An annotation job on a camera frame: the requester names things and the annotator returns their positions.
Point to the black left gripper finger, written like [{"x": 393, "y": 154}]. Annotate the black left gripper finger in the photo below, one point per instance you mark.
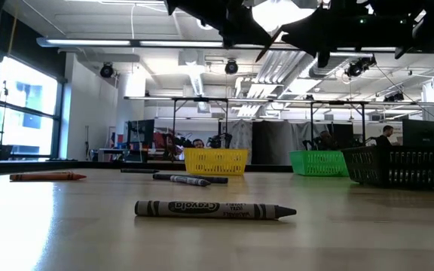
[{"x": 245, "y": 34}]

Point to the orange crayon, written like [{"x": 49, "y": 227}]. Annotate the orange crayon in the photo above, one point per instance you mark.
[{"x": 43, "y": 176}]

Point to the black hanging camera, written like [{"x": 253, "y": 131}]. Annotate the black hanging camera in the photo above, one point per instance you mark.
[
  {"x": 231, "y": 67},
  {"x": 106, "y": 70},
  {"x": 354, "y": 69}
]

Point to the grey crayon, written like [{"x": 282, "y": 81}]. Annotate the grey crayon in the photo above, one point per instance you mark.
[
  {"x": 139, "y": 170},
  {"x": 202, "y": 210},
  {"x": 187, "y": 180}
]

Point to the black metal rig frame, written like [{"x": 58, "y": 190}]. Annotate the black metal rig frame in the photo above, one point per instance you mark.
[
  {"x": 312, "y": 124},
  {"x": 174, "y": 124}
]

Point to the overhead light bar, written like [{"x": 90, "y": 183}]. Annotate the overhead light bar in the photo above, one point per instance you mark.
[{"x": 126, "y": 42}]

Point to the person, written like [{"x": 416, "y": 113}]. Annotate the person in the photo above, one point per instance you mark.
[
  {"x": 384, "y": 139},
  {"x": 198, "y": 143}
]

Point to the yellow plastic basket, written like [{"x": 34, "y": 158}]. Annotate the yellow plastic basket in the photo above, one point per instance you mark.
[{"x": 215, "y": 162}]

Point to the large window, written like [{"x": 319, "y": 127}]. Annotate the large window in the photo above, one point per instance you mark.
[{"x": 21, "y": 128}]

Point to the black curtain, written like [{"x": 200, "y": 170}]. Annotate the black curtain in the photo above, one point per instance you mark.
[{"x": 271, "y": 141}]

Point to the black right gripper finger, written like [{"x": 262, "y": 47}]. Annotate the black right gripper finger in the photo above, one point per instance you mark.
[{"x": 307, "y": 34}]

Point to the silver ventilation duct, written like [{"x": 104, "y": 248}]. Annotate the silver ventilation duct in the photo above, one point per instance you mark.
[{"x": 326, "y": 69}]

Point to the blue crayon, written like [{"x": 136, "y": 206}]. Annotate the blue crayon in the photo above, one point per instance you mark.
[{"x": 219, "y": 179}]

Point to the black table frame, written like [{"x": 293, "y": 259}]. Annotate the black table frame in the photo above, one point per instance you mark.
[{"x": 51, "y": 165}]

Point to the grey curtain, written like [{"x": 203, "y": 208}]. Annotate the grey curtain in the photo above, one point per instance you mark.
[{"x": 241, "y": 139}]

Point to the green plastic basket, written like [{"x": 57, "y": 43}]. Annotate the green plastic basket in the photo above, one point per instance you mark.
[{"x": 318, "y": 163}]

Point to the black plastic basket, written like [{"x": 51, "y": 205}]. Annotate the black plastic basket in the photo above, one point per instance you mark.
[{"x": 409, "y": 167}]

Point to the black monitor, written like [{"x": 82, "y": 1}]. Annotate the black monitor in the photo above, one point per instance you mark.
[
  {"x": 141, "y": 131},
  {"x": 422, "y": 133}
]

